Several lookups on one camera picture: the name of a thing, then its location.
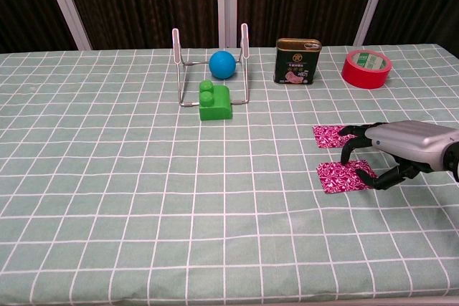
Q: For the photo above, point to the green white checkered tablecloth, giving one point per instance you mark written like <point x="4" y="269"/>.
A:
<point x="107" y="177"/>

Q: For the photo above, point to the blue ball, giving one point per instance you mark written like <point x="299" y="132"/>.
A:
<point x="222" y="64"/>

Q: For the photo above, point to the green toy building block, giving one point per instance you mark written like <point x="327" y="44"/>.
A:
<point x="215" y="110"/>

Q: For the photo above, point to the pink patterned card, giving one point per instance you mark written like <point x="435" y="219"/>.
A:
<point x="339" y="178"/>

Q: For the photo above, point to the red tape roll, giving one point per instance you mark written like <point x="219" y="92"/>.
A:
<point x="362" y="78"/>

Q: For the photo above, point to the dark green luncheon meat can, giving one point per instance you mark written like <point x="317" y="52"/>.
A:
<point x="297" y="66"/>

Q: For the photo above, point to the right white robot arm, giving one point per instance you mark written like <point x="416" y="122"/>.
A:
<point x="453" y="159"/>

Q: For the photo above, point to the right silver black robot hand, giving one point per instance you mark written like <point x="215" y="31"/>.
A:
<point x="412" y="137"/>

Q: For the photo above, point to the white partition frame post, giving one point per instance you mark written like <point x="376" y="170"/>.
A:
<point x="226" y="1"/>
<point x="66" y="5"/>
<point x="373" y="1"/>

